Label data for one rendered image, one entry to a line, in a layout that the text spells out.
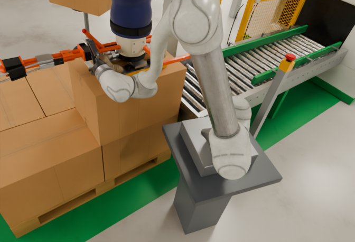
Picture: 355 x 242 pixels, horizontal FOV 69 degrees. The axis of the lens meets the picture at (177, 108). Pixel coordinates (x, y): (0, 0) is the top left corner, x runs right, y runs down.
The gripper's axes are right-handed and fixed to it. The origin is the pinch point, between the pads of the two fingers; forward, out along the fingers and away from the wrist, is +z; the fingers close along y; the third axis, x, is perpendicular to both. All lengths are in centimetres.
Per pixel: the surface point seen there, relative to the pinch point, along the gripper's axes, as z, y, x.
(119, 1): -4.9, -25.9, 16.5
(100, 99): -20.6, 16.6, -2.7
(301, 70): -32, 48, 196
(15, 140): 8, 54, -45
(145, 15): -10.6, -20.1, 28.1
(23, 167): -14, 54, -46
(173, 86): -20, 25, 46
